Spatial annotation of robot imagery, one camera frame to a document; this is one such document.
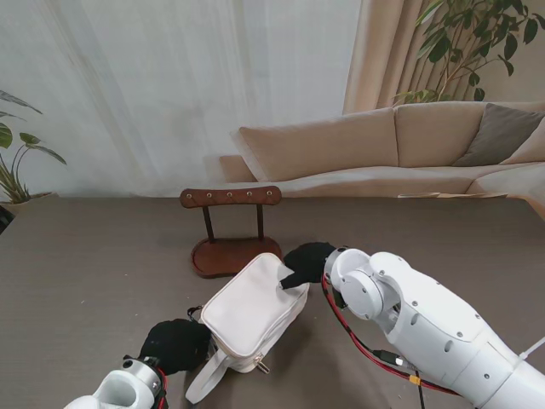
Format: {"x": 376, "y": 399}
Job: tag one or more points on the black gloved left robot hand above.
{"x": 179, "y": 345}

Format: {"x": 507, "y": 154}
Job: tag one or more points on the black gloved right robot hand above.
{"x": 306, "y": 264}

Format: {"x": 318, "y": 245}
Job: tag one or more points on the cream leather zip bag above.
{"x": 251, "y": 307}

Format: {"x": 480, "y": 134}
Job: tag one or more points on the brown wooden jewelry stand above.
{"x": 230, "y": 255}

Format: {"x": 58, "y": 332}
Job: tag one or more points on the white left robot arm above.
{"x": 123, "y": 387}

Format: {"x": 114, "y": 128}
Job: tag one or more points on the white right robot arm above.
{"x": 426, "y": 315}

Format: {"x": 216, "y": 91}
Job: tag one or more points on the beige sofa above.
{"x": 340, "y": 140}

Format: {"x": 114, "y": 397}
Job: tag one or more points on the beige plant pot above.
{"x": 38, "y": 197}

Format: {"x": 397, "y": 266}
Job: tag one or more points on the black object at table edge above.
{"x": 4, "y": 219}

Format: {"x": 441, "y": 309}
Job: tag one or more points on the white sheer curtain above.
{"x": 170, "y": 85}

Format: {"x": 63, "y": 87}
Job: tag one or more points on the beige curtain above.
{"x": 383, "y": 51}

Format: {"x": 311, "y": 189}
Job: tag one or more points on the grey sofa cushion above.
{"x": 498, "y": 136}

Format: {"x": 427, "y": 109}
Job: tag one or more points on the white zip tie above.
{"x": 534, "y": 347}

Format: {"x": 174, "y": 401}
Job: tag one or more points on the broad-leaf potted plant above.
{"x": 30, "y": 138}

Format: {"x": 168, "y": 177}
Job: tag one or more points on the tall green leafy plant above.
{"x": 443, "y": 42}

